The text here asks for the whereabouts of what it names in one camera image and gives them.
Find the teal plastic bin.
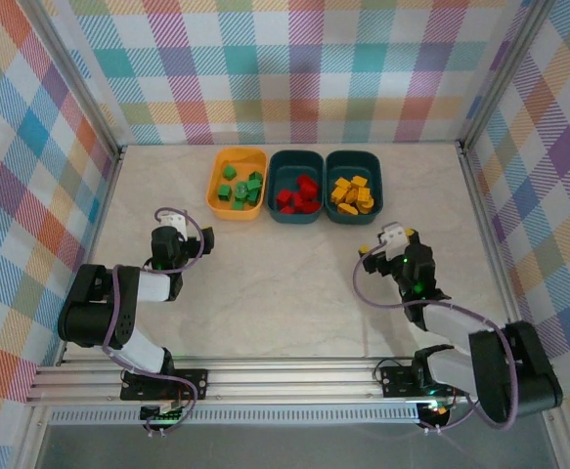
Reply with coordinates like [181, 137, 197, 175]
[266, 149, 328, 226]
[324, 149, 384, 227]

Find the orange plastic bin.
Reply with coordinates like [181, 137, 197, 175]
[207, 147, 271, 222]

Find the small electronics board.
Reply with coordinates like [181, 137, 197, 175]
[417, 398, 456, 422]
[139, 402, 189, 425]

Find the plaid backdrop panel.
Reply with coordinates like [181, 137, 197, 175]
[34, 0, 545, 147]
[464, 0, 570, 416]
[0, 0, 119, 406]

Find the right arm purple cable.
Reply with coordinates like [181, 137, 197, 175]
[352, 242, 519, 434]

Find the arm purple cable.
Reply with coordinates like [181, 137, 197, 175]
[101, 206, 203, 435]
[352, 242, 519, 434]

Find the aluminium side rail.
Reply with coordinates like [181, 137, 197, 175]
[458, 141, 530, 362]
[55, 144, 127, 366]

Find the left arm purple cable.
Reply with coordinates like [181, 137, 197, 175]
[101, 206, 203, 435]

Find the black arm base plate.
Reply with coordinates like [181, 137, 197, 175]
[119, 367, 210, 404]
[378, 362, 471, 399]

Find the long aluminium base rail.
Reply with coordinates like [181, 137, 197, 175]
[23, 355, 565, 407]

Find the aluminium frame post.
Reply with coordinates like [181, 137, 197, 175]
[458, 0, 557, 152]
[18, 0, 127, 157]

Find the grey slotted cable duct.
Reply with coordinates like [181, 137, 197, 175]
[49, 407, 422, 426]

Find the aluminium frame leg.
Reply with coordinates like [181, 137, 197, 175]
[13, 404, 54, 469]
[538, 403, 570, 469]

